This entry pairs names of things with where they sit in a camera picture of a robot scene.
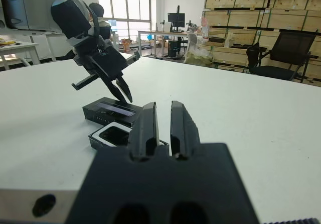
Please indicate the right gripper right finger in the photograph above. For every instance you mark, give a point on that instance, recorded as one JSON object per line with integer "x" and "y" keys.
{"x": 183, "y": 133}

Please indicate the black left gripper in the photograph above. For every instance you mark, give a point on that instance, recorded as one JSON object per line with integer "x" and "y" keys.
{"x": 110, "y": 60}

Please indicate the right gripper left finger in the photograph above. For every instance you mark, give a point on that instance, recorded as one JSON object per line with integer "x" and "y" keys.
{"x": 145, "y": 131}

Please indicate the black box lid with print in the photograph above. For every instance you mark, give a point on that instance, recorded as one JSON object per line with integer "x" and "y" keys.
{"x": 100, "y": 116}

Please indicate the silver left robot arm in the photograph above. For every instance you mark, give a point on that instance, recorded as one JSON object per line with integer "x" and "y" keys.
{"x": 32, "y": 13}

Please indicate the black box base white lining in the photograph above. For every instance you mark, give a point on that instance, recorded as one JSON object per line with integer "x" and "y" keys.
{"x": 94, "y": 142}

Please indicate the blue lit screen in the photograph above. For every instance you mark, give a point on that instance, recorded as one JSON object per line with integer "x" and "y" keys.
{"x": 113, "y": 25}

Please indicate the black computer tower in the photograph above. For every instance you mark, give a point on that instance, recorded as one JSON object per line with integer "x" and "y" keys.
{"x": 174, "y": 48}

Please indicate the white office desk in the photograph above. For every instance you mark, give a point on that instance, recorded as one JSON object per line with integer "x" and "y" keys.
{"x": 163, "y": 32}

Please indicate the olive green bag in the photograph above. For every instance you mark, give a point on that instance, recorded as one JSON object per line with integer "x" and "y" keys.
{"x": 198, "y": 57}

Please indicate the seated person dark hair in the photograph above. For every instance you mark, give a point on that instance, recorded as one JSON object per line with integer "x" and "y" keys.
{"x": 96, "y": 9}

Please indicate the large window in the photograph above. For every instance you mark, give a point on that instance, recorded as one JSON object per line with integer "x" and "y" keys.
{"x": 125, "y": 5}

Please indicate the black computer monitor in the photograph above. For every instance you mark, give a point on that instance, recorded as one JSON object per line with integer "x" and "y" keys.
{"x": 176, "y": 19}

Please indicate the white side table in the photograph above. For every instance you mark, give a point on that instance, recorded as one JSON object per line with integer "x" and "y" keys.
{"x": 20, "y": 47}

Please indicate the black chair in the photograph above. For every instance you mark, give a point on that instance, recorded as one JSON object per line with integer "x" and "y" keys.
{"x": 291, "y": 48}

